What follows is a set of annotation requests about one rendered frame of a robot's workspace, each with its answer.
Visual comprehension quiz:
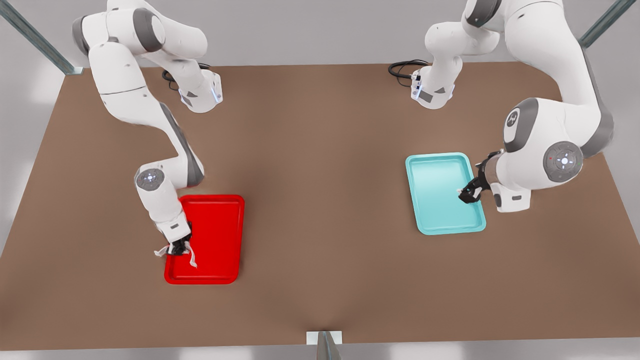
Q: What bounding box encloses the cyan rectangular tray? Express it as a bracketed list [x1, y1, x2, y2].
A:
[405, 152, 487, 236]

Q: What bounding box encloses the red rectangular tray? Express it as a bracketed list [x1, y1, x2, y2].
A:
[164, 194, 246, 285]

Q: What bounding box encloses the black cable loop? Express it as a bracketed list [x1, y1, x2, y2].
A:
[161, 62, 212, 92]
[388, 59, 432, 81]

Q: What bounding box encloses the silver frame post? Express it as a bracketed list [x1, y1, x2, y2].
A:
[306, 330, 344, 360]
[578, 0, 639, 49]
[0, 0, 84, 76]

